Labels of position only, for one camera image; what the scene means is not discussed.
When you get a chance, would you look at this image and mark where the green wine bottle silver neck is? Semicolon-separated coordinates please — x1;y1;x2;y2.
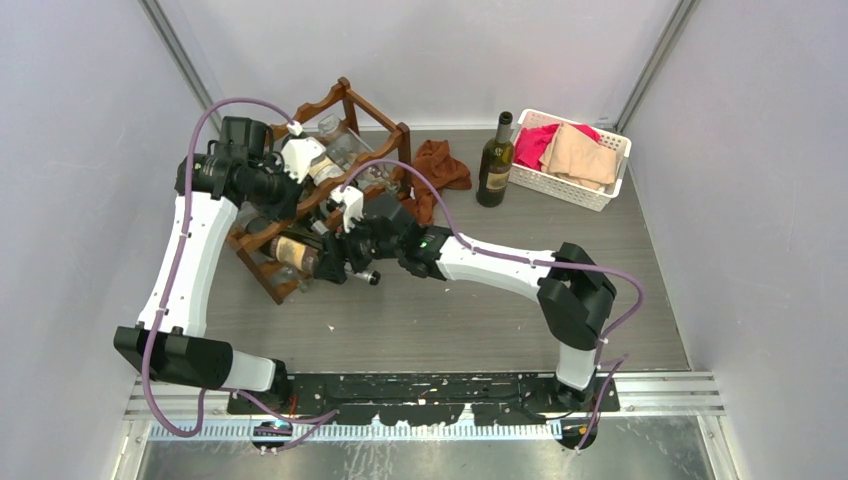
308;154;345;187

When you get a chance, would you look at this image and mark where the beige cloth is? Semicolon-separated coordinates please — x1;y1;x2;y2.
541;123;618;191

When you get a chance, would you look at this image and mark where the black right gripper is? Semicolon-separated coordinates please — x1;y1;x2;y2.
314;208;402;285

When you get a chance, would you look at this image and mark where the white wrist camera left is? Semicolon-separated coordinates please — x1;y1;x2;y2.
280;121;326;184

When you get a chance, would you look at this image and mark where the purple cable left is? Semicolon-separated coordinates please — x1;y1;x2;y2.
140;97;340;455

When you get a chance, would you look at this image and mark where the dark green wine bottle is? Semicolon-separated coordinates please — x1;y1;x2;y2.
476;111;514;208

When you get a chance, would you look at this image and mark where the brown suede cloth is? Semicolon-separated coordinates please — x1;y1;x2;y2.
402;140;472;225

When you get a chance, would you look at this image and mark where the white plastic basket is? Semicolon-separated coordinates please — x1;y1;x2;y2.
509;109;632;211

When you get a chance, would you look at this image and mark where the dark wine bottle cream label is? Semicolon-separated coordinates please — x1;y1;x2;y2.
236;202;278;234

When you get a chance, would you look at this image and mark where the wooden wine rack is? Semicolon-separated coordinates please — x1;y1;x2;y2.
226;77;412;305

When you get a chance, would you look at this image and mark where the pink cloth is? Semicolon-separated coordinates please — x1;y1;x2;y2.
514;124;561;171

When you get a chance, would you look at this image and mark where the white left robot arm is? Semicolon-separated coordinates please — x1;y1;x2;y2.
113;116;323;413

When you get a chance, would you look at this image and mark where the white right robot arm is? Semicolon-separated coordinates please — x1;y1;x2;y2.
313;187;617;411

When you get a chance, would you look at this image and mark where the clear bottle front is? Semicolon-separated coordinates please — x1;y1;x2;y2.
317;114;390;188

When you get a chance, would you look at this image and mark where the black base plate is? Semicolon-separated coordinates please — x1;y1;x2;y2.
258;372;620;427

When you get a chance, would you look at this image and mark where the aluminium frame rail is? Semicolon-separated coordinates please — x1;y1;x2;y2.
124;371;725;450

